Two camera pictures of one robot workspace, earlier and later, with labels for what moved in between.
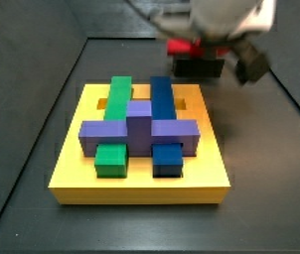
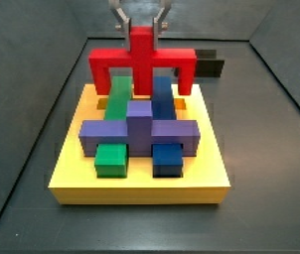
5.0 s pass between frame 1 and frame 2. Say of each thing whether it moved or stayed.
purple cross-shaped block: stayed
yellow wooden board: stayed
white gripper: moved
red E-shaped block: moved
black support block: stayed
